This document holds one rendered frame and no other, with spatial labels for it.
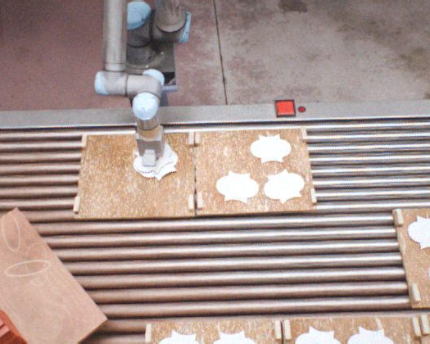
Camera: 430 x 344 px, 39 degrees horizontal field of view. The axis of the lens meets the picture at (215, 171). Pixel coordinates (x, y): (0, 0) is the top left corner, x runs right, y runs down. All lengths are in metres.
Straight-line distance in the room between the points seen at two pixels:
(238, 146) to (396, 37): 2.05
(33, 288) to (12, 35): 2.47
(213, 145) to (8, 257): 0.81
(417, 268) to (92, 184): 1.13
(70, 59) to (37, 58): 0.21
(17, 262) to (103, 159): 0.51
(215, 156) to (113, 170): 0.37
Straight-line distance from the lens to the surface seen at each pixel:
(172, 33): 2.28
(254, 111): 2.34
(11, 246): 2.00
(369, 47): 3.94
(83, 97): 3.66
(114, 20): 1.98
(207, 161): 2.18
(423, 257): 2.10
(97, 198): 2.14
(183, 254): 2.03
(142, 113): 1.91
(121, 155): 2.22
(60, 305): 1.88
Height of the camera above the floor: 2.75
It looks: 57 degrees down
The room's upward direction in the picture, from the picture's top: 1 degrees counter-clockwise
